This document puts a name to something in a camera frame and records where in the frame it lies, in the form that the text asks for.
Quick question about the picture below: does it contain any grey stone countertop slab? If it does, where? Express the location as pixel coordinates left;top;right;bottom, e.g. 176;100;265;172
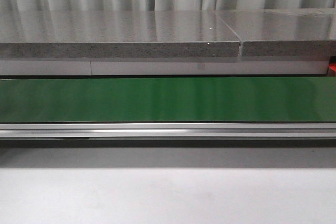
1;10;239;58

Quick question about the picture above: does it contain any green conveyor belt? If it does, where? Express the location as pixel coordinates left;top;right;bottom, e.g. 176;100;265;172
1;77;335;123

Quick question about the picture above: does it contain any white cabinet front panel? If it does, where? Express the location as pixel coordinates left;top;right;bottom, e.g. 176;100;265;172
1;57;330;76

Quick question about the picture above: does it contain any grey stone slab right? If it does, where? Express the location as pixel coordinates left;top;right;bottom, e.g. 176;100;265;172
215;8;335;59

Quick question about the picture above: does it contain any red object at right edge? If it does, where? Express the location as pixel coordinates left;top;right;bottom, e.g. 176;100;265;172
328;62;336;77

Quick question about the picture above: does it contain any aluminium conveyor side rail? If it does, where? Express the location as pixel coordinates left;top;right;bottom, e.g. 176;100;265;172
1;122;335;139

